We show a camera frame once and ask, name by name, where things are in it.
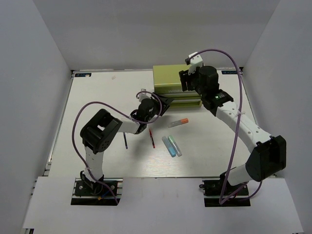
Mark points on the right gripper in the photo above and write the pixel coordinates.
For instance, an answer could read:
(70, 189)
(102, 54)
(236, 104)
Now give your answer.
(185, 77)

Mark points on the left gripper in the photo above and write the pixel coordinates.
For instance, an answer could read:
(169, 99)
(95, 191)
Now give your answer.
(165, 101)

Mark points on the green metal drawer box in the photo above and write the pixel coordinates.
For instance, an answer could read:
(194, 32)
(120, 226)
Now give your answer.
(167, 84)

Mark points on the orange cap highlighter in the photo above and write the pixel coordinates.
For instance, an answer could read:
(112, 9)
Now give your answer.
(178, 122)

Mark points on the blue highlighter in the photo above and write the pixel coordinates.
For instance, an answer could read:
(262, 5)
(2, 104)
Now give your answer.
(169, 147)

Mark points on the green highlighter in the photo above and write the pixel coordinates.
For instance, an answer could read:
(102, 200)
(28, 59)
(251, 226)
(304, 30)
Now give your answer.
(175, 146)

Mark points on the purple pen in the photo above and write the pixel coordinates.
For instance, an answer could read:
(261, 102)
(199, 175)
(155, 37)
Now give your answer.
(125, 140)

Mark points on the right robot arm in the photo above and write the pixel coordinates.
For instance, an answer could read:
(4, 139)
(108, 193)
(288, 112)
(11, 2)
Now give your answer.
(267, 152)

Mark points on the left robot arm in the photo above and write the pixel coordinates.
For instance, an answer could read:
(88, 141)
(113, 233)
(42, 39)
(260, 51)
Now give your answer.
(101, 129)

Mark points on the right corner label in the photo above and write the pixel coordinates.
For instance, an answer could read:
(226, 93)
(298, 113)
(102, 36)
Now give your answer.
(229, 72)

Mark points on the corner label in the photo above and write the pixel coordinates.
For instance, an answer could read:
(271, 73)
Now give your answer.
(83, 74)
(229, 72)

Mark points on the red pen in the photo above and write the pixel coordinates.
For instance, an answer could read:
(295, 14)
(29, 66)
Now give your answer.
(152, 139)

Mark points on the left corner label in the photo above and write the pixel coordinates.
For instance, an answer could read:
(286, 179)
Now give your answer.
(83, 74)

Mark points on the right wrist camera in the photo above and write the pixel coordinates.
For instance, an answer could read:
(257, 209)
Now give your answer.
(194, 60)

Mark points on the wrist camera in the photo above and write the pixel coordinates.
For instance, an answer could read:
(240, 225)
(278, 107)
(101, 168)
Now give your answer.
(194, 60)
(142, 95)

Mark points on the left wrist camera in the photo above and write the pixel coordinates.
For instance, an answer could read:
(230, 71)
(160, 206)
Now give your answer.
(142, 95)

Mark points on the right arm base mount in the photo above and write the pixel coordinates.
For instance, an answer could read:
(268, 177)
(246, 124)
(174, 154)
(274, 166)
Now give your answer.
(238, 194)

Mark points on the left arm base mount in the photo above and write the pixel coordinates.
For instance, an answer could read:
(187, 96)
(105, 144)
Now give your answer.
(84, 196)

